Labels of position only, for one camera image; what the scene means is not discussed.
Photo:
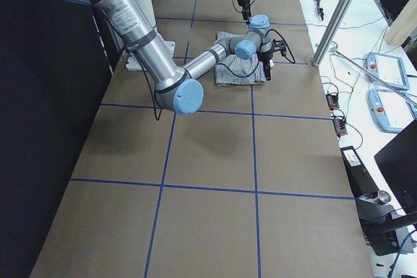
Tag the blue teach pendant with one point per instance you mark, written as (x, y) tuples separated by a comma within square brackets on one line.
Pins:
[(390, 112), (388, 68)]

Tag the silver metal cylinder clamp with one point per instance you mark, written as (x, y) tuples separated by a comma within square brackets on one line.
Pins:
[(379, 198)]

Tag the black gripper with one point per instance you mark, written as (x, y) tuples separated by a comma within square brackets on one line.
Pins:
[(242, 1), (266, 58)]

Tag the orange terminal board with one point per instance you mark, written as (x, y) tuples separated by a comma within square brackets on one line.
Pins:
[(332, 101), (339, 125)]

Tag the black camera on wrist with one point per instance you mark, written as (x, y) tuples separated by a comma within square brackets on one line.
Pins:
[(280, 46)]

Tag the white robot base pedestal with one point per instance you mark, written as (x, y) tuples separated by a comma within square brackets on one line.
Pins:
[(136, 63)]

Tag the aluminium frame post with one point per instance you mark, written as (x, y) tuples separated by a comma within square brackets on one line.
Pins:
[(339, 14)]

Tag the lower blue teach pendant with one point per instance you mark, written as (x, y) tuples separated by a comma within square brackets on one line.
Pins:
[(390, 112)]

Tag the long metal rod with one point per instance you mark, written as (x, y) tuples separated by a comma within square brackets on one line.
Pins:
[(375, 78)]

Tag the black monitor lower right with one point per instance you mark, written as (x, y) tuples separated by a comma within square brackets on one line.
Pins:
[(397, 163)]

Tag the upper orange terminal board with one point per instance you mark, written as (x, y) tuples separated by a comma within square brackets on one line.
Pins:
[(332, 101)]

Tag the black box white label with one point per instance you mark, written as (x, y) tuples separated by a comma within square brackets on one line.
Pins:
[(360, 180)]

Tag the striped polo shirt white collar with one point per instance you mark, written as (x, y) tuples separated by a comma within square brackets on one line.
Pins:
[(242, 66)]

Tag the lower orange terminal board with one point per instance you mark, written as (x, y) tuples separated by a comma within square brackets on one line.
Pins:
[(339, 125)]

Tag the upper blue teach pendant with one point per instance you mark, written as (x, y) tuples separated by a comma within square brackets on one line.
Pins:
[(388, 68)]

